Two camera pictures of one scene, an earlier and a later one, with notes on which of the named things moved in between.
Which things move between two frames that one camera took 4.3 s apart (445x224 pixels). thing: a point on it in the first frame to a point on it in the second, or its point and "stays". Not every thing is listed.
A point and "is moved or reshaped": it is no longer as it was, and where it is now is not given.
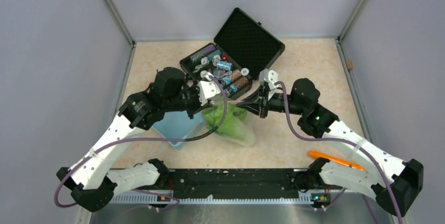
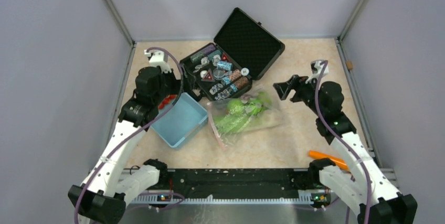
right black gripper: x=254 y=103 to x=296 y=83
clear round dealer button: x=219 y=74 stays
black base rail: x=235 y=182 stays
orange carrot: x=336 y=159 stays
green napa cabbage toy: x=235 y=127 is moved or reshaped
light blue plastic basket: x=178 y=124 stays
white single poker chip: x=245 y=71 stays
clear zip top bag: x=228 y=120 is moved or reshaped
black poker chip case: x=241 y=49 stays
